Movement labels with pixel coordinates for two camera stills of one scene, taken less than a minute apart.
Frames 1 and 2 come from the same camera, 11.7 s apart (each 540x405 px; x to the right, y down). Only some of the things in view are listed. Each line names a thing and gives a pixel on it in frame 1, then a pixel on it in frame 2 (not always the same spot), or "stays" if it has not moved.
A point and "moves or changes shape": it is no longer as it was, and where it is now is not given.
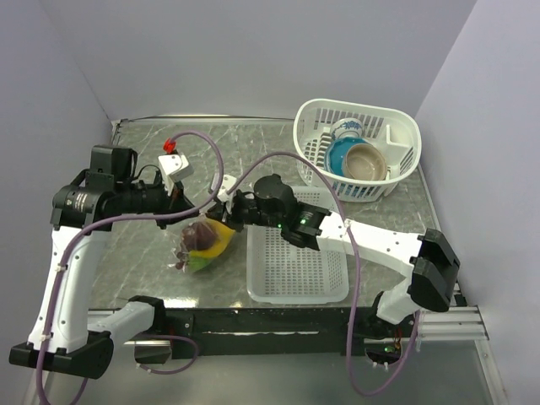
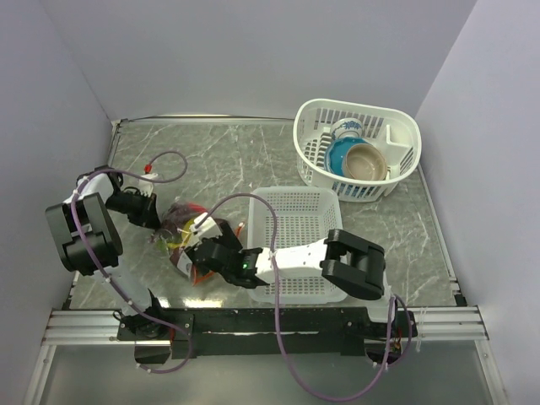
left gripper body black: [155, 199] -> [137, 207]
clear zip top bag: [202, 242] moves or changes shape
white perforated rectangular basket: [280, 271] stays
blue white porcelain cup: [347, 127] stays
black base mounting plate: [280, 332] stays
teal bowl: [336, 152] stays
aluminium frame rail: [437, 325] stays
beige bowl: [364, 162] stays
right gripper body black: [250, 211] -> [233, 242]
